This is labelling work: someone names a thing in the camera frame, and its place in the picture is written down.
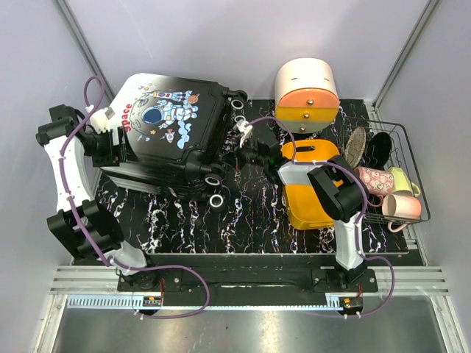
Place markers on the pink patterned mug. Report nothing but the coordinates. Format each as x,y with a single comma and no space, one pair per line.
379,183

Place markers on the white orange drawer cabinet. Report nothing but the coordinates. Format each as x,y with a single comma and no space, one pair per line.
306,99

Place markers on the black marble mat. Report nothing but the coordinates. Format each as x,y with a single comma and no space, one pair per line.
254,220

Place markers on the yellow green mug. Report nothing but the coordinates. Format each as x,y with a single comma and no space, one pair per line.
402,185

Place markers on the white black space suitcase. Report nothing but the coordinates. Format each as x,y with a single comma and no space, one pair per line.
176,128

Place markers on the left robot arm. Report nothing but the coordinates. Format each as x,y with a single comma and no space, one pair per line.
84,227

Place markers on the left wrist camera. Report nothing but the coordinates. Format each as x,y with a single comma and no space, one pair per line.
103,120

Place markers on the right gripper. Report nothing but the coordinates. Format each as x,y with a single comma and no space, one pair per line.
239,157

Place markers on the speckled brown plate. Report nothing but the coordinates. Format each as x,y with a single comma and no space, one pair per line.
355,147

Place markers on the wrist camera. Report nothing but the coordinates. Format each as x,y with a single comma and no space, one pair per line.
244,130
103,120

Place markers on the black wire dish rack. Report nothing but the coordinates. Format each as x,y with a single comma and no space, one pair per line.
401,156

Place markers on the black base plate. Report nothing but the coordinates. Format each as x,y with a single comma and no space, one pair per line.
229,280

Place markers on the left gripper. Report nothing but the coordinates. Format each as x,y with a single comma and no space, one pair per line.
121,153

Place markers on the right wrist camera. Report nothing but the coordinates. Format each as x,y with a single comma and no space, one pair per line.
244,130

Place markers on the plain pink mug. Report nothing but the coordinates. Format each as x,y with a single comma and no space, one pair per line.
400,211

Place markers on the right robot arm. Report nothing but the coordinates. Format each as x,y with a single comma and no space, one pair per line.
320,188

